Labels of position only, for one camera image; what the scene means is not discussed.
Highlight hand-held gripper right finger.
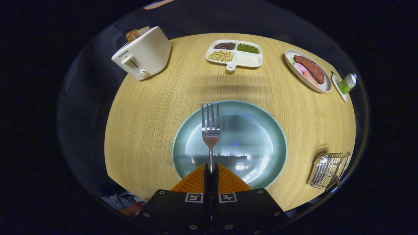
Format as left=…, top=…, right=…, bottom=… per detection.
left=212, top=163, right=290, bottom=235

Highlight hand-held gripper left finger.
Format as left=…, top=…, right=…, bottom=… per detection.
left=136, top=163, right=211, bottom=235

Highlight silver fork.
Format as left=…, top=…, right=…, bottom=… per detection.
left=201, top=102, right=221, bottom=174

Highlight light blue plate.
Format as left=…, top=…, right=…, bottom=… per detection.
left=172, top=100, right=288, bottom=190

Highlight perforated metal basket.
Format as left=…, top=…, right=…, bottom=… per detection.
left=306, top=151, right=351, bottom=190

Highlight white divided dish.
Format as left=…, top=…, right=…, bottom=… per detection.
left=205, top=39, right=263, bottom=71

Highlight pile of yellow soybeans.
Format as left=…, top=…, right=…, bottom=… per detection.
left=208, top=50, right=233, bottom=62

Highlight pile of green beans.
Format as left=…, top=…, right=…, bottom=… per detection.
left=237, top=43, right=259, bottom=55

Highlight white toaster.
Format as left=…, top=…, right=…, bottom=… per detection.
left=111, top=26, right=172, bottom=81

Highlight pink ham slices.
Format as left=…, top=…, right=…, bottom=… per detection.
left=293, top=63, right=319, bottom=87

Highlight round white plate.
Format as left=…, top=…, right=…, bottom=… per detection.
left=284, top=49, right=332, bottom=94

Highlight brown meat steak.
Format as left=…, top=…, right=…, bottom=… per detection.
left=293, top=55, right=325, bottom=85

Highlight small white square coaster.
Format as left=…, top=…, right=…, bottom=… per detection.
left=331, top=71, right=349, bottom=103

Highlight green drink bottle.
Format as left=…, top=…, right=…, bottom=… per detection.
left=337, top=73, right=358, bottom=95

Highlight toast bread slice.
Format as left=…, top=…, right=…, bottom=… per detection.
left=126, top=26, right=151, bottom=43

